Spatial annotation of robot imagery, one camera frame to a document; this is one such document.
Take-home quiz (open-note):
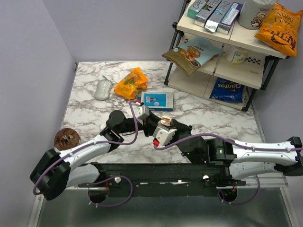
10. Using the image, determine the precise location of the black beige shelf rack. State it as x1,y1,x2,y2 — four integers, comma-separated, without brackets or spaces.
164,0,287,112

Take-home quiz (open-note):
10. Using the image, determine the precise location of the beige small earbud case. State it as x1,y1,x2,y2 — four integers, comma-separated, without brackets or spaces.
160,116,172,126

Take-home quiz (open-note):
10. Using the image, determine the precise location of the blue gold chips bag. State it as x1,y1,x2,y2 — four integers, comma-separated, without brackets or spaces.
162,36,223,76

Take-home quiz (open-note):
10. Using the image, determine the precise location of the silver RO box middle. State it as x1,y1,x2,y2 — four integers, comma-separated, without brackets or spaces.
204,0,232,33

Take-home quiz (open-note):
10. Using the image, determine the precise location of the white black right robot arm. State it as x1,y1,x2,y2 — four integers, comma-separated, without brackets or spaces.
154,120,303,187

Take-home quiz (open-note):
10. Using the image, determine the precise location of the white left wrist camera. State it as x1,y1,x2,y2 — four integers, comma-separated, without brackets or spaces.
135,105,150,121

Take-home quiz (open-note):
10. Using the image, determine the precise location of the purple blue box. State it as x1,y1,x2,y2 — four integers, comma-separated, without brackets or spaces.
216,2,243,35

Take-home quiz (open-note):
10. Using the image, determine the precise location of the white popcorn tub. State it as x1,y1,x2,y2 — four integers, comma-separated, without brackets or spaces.
238,0,276,30

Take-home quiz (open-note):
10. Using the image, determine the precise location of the white yellow cup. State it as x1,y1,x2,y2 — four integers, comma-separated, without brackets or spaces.
225,45,250,65

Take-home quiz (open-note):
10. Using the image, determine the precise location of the blue Doritos bag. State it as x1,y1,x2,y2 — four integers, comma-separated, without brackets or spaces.
209,78,244,103

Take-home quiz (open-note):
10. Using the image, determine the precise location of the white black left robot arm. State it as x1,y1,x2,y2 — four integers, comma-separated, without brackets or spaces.
30,105,168,200

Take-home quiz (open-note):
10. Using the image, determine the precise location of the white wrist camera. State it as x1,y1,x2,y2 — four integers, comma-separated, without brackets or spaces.
135,105,150,121
152,124,177,147

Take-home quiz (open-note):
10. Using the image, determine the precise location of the orange honey dijon chips bag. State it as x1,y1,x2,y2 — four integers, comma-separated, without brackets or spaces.
255,2,303,57

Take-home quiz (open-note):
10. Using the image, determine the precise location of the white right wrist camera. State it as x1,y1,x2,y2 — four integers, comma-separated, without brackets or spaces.
152,124,177,147

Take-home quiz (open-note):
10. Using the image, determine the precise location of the green RO box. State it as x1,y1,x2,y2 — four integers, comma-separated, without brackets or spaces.
187,0,208,19

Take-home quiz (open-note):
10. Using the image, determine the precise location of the blue Harry's razor box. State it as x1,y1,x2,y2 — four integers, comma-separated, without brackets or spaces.
141,92,174,112

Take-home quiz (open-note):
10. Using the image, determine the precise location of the brown paper cupcake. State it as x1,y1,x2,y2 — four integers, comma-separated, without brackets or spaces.
54,128,80,151

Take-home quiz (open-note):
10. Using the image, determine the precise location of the silver ro box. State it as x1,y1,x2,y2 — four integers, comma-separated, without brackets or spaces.
194,0,222,27
204,0,232,33

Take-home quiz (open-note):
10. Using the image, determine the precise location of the orange candy bag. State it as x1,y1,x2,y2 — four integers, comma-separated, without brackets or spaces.
114,68,148,100

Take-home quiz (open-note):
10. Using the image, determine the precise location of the silver RO box left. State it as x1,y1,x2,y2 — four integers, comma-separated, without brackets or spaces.
194,0,222,27

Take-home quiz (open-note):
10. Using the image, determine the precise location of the grey glitter pouch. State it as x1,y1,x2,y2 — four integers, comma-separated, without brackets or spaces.
94,76,113,101

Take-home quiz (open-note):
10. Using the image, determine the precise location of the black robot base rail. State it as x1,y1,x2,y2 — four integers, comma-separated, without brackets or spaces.
80,162,246,197

